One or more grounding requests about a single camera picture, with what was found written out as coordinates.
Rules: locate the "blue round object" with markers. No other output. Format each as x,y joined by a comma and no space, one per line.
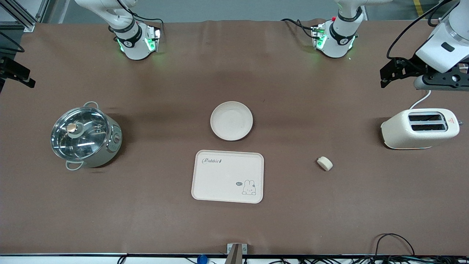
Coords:
202,259

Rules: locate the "pale green electric pot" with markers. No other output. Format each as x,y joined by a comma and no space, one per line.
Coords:
110,146

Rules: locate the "cream rabbit print tray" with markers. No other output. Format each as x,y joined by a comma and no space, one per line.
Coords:
227,179

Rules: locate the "glass pot lid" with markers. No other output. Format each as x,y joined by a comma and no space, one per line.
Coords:
82,134

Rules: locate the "metal bracket at table edge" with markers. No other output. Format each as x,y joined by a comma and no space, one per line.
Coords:
236,251

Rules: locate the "round cream plate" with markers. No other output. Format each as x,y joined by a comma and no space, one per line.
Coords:
231,121

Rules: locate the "cream two-slot toaster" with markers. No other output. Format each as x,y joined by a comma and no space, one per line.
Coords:
406,130

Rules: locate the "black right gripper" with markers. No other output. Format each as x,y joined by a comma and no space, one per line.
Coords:
8,66

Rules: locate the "small white bun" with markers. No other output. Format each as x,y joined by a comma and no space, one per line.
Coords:
325,163

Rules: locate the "aluminium frame profile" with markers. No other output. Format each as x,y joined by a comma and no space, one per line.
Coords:
25,14

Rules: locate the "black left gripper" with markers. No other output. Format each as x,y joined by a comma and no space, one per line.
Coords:
409,65

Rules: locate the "brown table cover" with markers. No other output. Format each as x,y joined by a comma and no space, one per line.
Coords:
329,212

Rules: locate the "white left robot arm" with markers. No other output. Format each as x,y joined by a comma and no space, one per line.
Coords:
339,38

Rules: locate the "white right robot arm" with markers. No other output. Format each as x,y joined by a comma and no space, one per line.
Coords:
133,44

